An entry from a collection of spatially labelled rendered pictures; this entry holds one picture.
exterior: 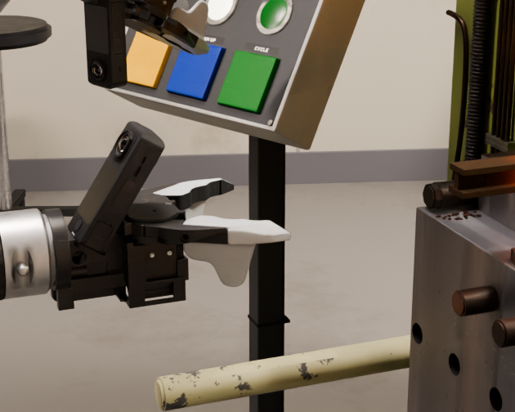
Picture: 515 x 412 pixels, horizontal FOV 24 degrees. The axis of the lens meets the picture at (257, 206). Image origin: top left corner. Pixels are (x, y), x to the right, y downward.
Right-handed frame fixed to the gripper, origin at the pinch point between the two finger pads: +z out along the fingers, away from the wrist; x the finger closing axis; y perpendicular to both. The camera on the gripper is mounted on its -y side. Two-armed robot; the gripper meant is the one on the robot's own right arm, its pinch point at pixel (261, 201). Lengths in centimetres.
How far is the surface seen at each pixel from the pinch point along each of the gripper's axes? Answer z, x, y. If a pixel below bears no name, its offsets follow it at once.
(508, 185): 25.7, 0.9, 1.1
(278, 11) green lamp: 19, -45, -9
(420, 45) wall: 170, -283, 49
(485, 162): 23.7, -0.3, -1.2
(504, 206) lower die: 30.7, -7.0, 6.3
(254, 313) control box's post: 21, -57, 38
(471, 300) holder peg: 21.5, 2.2, 12.3
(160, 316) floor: 44, -195, 100
